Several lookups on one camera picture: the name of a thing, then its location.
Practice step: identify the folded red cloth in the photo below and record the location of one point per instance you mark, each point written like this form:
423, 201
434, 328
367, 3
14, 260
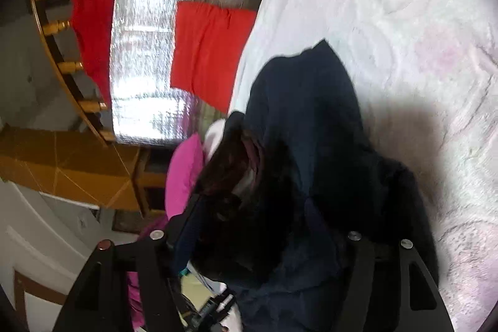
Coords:
208, 48

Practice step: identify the black device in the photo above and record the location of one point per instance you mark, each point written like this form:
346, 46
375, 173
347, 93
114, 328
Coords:
210, 310

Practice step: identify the silver foil mat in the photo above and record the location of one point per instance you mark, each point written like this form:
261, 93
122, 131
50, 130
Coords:
144, 44

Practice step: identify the magenta garment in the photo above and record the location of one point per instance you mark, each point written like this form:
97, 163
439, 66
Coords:
136, 301

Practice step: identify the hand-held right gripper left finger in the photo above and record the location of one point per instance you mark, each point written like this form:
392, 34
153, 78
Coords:
189, 234

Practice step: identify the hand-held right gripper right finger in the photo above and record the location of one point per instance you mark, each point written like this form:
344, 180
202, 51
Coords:
363, 277

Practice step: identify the dark maroon fuzzy garment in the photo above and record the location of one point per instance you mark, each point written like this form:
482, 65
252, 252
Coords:
227, 176

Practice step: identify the dark navy garment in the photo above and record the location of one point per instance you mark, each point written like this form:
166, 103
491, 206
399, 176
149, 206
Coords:
311, 114

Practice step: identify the white fleece blanket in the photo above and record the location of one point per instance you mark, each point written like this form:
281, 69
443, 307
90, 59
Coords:
408, 24

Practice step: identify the orange wooden cabinet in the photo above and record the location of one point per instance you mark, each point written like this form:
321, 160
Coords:
74, 168

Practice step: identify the bright pink cloth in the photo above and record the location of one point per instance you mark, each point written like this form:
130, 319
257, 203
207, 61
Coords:
183, 176

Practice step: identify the hanging red cloth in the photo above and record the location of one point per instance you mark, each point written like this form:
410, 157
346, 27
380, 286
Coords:
93, 28

